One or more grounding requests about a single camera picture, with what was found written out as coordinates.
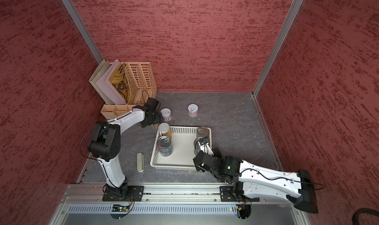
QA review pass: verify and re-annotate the small pink white can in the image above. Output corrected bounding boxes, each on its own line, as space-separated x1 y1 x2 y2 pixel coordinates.
160 108 172 122

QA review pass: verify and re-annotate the blue can pink lid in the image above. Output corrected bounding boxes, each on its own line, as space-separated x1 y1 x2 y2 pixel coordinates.
194 137 209 155
157 136 173 157

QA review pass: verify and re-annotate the tall yellow blue can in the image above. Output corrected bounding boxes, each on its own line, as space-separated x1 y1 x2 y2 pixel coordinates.
158 122 172 139

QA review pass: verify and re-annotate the dark can brown lid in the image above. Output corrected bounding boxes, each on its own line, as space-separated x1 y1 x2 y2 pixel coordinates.
196 126 210 139

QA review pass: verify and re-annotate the white plastic basket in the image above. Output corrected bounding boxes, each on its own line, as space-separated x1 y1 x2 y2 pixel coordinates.
150 126 212 171

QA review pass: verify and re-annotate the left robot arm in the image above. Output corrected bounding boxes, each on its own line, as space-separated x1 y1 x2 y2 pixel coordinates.
87 104 163 201

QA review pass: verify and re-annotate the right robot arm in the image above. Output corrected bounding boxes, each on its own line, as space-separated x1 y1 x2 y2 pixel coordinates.
193 151 319 214

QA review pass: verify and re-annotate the beige desk file organizer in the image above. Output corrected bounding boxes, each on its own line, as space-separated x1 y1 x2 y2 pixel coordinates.
101 62 158 119

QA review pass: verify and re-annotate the olive pencil case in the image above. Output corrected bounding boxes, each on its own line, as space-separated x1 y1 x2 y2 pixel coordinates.
136 152 144 173

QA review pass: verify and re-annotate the yellow patterned book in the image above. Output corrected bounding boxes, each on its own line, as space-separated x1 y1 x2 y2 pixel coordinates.
107 60 130 104

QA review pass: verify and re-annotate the lilac folder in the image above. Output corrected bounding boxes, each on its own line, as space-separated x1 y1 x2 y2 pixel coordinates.
92 59 126 105

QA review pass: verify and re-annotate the beige folder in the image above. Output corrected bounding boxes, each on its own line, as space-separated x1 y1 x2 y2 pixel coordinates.
88 59 114 106

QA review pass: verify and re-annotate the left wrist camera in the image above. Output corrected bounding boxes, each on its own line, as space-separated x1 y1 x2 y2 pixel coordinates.
144 97 160 110

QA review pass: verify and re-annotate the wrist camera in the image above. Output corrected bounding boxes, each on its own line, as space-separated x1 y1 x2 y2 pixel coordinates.
144 97 160 110
199 142 214 156

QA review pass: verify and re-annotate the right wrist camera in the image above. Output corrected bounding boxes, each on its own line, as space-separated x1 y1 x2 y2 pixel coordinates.
199 142 214 156

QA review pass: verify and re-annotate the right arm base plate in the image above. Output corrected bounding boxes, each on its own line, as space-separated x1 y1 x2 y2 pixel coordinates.
219 186 245 202

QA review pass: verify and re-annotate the aluminium front rail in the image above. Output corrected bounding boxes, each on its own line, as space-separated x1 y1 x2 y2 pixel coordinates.
60 183 297 204

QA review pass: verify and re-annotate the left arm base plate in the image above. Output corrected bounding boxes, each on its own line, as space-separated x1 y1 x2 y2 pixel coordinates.
102 186 145 202

